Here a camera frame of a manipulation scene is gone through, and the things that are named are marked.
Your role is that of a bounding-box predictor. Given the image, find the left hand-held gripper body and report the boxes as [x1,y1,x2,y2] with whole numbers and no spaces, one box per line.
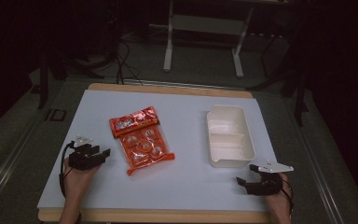
[67,133,104,171]

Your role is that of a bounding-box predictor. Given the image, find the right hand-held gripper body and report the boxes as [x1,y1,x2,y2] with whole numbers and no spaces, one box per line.
[244,159,295,197]

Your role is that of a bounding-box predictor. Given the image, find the orange snack packet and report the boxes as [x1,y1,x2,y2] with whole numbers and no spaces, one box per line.
[108,105,176,176]

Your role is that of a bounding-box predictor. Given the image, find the white plastic container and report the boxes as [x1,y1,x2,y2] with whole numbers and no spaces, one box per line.
[206,104,257,169]

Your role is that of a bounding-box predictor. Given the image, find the person's right hand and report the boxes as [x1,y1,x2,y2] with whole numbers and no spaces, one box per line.
[263,172,294,224]

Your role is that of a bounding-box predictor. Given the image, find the person's left hand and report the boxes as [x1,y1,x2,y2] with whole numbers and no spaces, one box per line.
[62,158,102,204]

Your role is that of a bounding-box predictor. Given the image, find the floor socket plate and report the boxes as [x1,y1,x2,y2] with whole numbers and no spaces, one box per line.
[44,107,68,123]

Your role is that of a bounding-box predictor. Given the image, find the pale table mat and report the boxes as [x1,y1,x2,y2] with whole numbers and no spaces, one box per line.
[36,89,278,213]

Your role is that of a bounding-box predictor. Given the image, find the wooden table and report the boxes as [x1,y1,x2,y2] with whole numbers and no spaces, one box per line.
[37,82,271,224]

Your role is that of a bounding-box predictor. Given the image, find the black stand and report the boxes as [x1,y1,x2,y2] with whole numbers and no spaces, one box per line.
[293,69,310,128]

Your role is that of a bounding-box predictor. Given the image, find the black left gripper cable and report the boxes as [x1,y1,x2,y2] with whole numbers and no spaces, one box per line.
[58,140,76,199]

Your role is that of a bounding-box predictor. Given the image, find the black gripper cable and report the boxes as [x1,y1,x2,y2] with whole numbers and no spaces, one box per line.
[280,178,295,217]
[58,140,76,199]

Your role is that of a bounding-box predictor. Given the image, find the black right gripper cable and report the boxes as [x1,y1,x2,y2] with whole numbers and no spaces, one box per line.
[280,178,295,217]

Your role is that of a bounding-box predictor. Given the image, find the metal floor rail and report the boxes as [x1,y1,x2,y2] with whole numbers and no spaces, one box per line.
[0,119,43,208]
[292,124,347,224]

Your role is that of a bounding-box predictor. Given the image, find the black floor cables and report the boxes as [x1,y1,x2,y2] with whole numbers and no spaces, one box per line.
[114,39,145,87]

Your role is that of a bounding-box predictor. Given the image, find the white metal desk frame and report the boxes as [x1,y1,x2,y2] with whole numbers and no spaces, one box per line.
[162,0,256,79]

